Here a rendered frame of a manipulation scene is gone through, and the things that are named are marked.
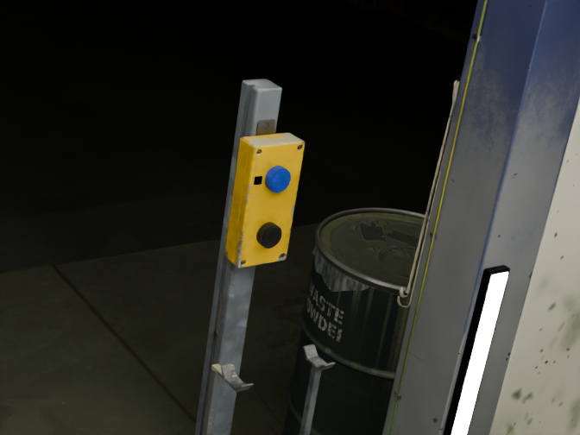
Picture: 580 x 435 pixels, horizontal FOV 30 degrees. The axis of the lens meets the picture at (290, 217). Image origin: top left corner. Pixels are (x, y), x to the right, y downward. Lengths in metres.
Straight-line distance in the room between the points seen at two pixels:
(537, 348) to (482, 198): 0.49
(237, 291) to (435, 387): 0.57
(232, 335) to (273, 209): 0.32
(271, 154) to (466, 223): 0.53
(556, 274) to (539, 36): 0.63
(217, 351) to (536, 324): 0.77
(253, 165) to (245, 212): 0.10
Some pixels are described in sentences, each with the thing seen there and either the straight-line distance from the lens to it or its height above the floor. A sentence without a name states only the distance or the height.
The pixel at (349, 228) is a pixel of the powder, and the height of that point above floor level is 0.86.
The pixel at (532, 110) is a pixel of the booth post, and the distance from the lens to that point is 2.26.
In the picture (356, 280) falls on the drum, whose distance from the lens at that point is 3.13.
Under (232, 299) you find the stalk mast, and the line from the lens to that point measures 2.24.
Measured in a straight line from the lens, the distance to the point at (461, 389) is 2.50.
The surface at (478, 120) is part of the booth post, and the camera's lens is 2.32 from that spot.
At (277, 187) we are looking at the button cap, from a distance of 2.07.
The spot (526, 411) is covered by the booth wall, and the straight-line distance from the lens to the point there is 2.78.
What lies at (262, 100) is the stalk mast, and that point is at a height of 1.62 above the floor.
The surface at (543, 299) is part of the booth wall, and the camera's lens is 2.58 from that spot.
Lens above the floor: 2.26
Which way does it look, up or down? 24 degrees down
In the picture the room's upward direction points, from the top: 9 degrees clockwise
